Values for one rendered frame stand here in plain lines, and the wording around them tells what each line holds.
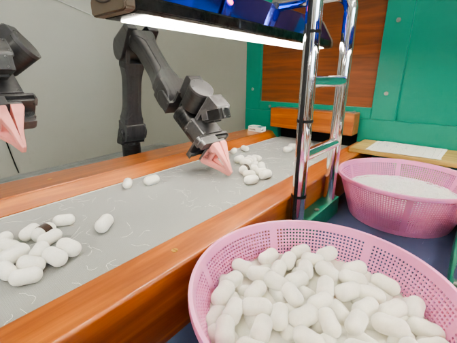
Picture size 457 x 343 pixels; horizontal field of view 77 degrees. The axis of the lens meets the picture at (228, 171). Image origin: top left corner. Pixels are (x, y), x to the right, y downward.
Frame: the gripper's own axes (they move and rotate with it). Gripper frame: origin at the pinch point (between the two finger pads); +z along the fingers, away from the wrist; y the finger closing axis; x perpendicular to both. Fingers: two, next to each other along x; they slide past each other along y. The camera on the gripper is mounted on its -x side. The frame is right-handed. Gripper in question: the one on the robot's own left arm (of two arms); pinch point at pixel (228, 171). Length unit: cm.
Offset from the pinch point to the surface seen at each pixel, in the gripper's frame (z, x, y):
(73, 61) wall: -181, 111, 60
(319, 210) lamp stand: 19.2, -10.6, 2.6
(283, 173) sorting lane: 7.4, -3.9, 11.4
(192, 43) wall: -134, 54, 121
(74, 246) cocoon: 3.4, -2.9, -36.7
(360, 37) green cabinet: -13, -31, 51
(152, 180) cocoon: -7.0, 6.6, -14.3
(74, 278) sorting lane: 7.6, -4.1, -38.7
